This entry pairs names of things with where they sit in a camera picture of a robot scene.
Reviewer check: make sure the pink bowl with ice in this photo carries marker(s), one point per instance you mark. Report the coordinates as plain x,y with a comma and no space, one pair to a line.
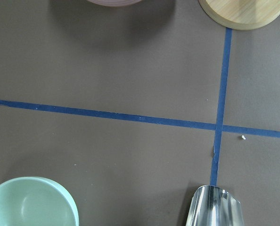
115,3

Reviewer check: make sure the stainless steel scoop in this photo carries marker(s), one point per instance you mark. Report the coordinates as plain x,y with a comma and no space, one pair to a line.
214,206

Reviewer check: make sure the light green bowl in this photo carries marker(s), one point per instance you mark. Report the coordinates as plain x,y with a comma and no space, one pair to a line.
36,201

